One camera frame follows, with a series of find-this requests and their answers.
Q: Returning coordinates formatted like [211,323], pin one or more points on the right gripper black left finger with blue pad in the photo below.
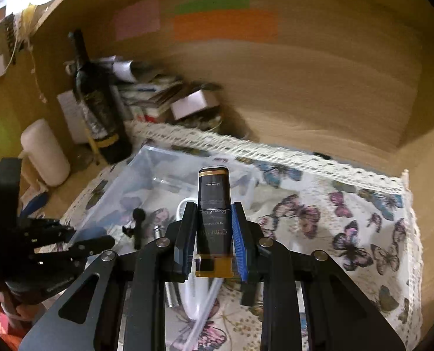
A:
[167,259]

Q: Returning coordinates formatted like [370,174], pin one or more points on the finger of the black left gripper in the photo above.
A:
[91,247]

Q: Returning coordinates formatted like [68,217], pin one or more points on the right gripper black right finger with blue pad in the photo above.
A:
[264,260]

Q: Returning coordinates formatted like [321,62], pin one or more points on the white facial brush device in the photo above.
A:
[194,291]

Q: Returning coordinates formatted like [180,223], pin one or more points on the black gold cosmetic box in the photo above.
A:
[214,229]

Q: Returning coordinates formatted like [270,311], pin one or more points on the black clip microphone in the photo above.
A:
[134,230]

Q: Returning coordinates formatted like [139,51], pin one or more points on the clear plastic storage box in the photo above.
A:
[160,182]

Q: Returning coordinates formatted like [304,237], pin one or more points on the white cylindrical candle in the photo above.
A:
[45,153]

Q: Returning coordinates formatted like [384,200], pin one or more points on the butterfly print lace tablecloth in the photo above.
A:
[363,220]

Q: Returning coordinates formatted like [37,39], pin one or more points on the dark wine bottle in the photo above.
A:
[91,87]

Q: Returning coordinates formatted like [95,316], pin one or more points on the white paper note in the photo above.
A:
[73,117]

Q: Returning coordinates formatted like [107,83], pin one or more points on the bowl of round beads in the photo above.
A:
[202,123]

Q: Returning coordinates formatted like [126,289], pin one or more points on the small white cardboard box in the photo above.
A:
[194,103]

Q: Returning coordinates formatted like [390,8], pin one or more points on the stack of books and papers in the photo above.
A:
[142,91]

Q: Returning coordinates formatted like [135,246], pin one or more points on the orange sticky note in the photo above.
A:
[251,25]

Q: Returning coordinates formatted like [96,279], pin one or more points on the pink sticky note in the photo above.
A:
[137,19]

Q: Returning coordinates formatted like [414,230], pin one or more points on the green sticky note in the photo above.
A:
[197,6]

